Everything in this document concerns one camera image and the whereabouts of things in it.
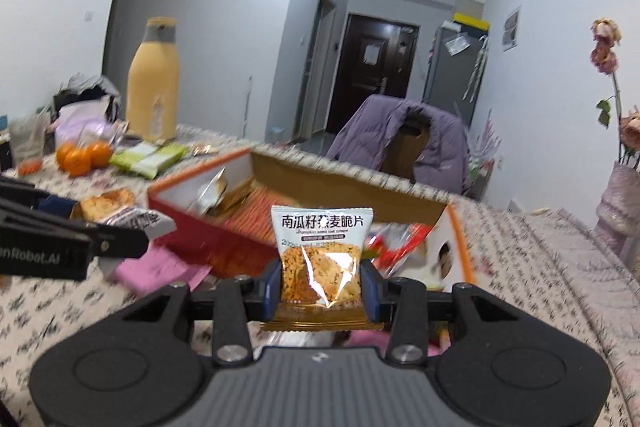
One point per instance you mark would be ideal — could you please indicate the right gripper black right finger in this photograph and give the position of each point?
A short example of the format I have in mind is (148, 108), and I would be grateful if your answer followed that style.
(411, 312)

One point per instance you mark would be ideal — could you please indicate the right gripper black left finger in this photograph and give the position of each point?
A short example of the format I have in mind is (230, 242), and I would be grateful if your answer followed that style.
(229, 308)

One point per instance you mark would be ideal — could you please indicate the pumpkin seed oat crisp packet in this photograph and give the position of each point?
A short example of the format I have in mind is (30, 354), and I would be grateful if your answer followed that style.
(320, 252)

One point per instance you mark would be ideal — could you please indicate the red snack bag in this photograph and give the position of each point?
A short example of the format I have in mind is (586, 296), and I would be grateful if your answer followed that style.
(389, 245)

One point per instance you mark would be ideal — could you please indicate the bread snack packet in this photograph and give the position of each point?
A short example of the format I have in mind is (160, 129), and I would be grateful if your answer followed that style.
(118, 208)

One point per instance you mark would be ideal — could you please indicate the mandarin orange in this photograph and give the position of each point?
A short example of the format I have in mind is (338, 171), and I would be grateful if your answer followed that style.
(61, 152)
(77, 162)
(100, 154)

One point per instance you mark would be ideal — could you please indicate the pink paper sheet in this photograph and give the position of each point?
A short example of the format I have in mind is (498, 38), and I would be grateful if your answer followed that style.
(157, 268)

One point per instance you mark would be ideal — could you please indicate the orange cardboard snack box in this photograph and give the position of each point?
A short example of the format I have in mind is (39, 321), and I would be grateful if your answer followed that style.
(308, 181)

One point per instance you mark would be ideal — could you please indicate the orange cracker packet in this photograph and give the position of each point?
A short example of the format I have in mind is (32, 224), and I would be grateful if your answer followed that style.
(246, 210)

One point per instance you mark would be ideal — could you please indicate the clear drinking glass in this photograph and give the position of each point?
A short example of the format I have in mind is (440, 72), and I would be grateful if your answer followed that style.
(27, 138)

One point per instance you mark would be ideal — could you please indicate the silver foil snack bag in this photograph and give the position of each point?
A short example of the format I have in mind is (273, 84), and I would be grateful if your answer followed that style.
(210, 194)

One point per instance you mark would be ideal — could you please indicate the green white snack bar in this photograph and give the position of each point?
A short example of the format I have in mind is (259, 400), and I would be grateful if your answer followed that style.
(158, 162)
(125, 157)

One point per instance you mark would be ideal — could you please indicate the wooden chair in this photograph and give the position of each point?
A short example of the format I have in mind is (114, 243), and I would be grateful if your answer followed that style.
(406, 147)

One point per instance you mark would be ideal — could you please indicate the purple puffer jacket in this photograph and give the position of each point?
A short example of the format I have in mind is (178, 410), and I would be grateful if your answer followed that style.
(444, 163)

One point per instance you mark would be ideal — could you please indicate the yellow thermos bottle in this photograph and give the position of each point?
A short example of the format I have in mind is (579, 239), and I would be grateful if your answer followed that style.
(153, 82)

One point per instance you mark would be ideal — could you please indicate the floral folded cloth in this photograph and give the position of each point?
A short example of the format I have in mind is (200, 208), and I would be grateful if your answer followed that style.
(604, 288)

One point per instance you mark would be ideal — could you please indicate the grey refrigerator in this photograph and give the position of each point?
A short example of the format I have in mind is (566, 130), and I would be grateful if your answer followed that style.
(455, 69)

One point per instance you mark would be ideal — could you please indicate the pink ceramic vase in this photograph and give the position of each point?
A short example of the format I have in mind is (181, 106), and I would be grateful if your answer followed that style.
(618, 208)

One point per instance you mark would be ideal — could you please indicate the dark entrance door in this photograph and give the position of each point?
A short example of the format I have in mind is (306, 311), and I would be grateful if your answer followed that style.
(376, 58)

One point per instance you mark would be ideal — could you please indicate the yellow box on refrigerator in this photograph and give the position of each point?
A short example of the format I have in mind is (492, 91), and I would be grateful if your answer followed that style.
(468, 20)

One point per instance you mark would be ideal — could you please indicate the dried pink roses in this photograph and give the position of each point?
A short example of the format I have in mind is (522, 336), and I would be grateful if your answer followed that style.
(606, 36)

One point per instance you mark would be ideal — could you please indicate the white mop handle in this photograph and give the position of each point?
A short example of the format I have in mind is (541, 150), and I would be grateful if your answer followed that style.
(247, 106)

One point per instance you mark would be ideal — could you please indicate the wall electrical panel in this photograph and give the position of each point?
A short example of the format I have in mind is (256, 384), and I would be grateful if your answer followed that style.
(510, 30)

